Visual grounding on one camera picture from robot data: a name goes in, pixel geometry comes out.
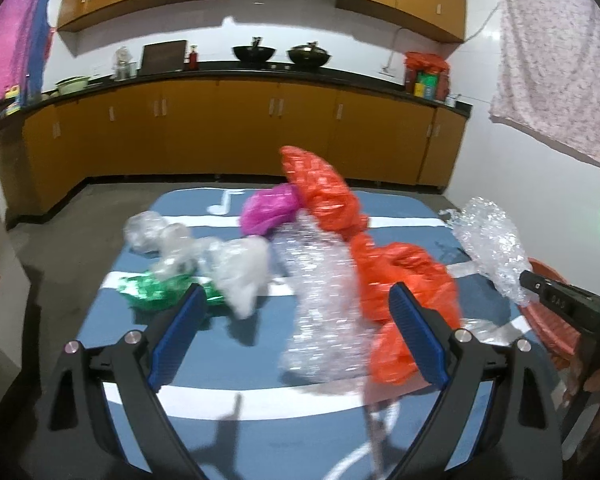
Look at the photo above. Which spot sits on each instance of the magenta plastic bag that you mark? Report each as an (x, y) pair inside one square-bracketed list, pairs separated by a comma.
[(270, 210)]

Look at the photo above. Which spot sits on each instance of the wooden lower kitchen cabinets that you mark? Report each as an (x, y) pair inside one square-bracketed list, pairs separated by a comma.
[(230, 135)]

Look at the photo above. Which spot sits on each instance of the large bubble wrap sheet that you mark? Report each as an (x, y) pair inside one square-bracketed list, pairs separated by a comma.
[(325, 300)]

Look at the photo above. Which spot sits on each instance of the red bottle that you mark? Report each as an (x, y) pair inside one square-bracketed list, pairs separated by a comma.
[(193, 59)]

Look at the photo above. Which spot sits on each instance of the clear plastic wrap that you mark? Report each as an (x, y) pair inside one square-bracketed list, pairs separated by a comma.
[(142, 232), (177, 250)]

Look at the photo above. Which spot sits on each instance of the blue white striped blanket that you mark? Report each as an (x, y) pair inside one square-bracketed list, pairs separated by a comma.
[(240, 365)]

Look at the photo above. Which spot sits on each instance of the glass jar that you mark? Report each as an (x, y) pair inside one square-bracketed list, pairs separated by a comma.
[(122, 66)]

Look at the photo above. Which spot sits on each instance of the red plastic basin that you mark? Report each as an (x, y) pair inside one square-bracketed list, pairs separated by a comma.
[(550, 320)]

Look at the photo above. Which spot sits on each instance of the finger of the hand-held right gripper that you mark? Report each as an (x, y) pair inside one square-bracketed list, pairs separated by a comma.
[(550, 290)]

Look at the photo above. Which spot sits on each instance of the dark wooden cutting board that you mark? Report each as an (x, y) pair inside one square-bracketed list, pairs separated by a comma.
[(163, 56)]

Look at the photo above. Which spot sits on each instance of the small colourful packet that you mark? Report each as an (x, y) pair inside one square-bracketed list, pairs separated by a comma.
[(13, 100)]

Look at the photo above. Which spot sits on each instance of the red plastic bag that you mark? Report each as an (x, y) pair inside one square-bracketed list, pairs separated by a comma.
[(325, 190), (405, 270)]

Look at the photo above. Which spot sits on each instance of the floral hanging cloth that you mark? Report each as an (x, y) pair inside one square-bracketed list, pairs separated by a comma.
[(560, 70)]

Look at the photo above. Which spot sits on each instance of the black kitchen countertop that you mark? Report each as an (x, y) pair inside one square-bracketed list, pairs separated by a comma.
[(290, 74)]

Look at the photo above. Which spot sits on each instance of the white translucent plastic bag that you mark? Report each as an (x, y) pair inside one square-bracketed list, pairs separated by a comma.
[(242, 275)]

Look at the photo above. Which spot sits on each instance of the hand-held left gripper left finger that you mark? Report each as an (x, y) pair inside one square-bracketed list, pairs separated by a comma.
[(177, 340)]

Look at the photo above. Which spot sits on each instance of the green bowl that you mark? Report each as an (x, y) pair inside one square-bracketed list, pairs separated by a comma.
[(72, 85)]

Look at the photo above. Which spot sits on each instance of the small bubble wrap sheet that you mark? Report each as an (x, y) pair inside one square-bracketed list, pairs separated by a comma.
[(490, 240)]

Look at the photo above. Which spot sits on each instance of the green plastic bag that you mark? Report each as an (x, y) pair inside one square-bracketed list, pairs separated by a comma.
[(150, 292)]

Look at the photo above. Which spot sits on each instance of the pink and blue hanging cloth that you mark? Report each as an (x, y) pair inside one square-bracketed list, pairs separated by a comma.
[(10, 40)]

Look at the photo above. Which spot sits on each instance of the red bag with boxes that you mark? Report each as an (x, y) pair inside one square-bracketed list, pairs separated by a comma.
[(427, 72)]

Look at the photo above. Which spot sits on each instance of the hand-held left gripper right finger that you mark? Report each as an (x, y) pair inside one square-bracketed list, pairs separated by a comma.
[(420, 335)]

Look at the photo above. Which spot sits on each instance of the black wok with lid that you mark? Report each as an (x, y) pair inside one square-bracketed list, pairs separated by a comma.
[(307, 56)]

